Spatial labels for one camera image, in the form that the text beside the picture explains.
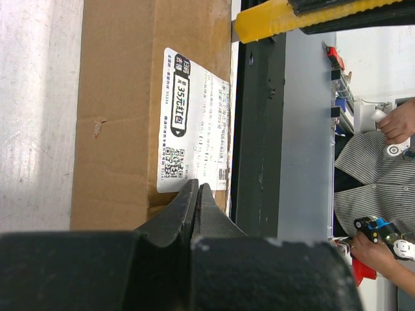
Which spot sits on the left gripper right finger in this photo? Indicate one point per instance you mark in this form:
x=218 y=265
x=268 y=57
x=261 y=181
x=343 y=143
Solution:
x=231 y=271

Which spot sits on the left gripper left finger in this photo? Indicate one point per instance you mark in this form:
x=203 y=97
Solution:
x=142 y=269

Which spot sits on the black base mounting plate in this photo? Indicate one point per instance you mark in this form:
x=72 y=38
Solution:
x=256 y=164

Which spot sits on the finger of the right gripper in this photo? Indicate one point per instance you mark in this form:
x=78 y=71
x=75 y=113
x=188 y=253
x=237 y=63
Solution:
x=396 y=14

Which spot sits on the blue black teleoperation controller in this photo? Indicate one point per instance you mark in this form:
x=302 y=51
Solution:
x=394 y=234

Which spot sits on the yellow utility knife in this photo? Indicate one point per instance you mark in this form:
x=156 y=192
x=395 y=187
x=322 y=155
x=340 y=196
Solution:
x=276 y=17

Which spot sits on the operator lower hand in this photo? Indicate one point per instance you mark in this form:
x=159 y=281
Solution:
x=375 y=256

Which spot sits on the person in striped shirt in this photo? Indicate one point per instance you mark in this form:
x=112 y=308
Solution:
x=369 y=183

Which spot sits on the operator upper hand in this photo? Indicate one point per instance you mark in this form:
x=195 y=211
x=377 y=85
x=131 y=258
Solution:
x=398 y=125

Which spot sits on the brown cardboard express box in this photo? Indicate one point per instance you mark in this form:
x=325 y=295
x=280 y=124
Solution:
x=119 y=99

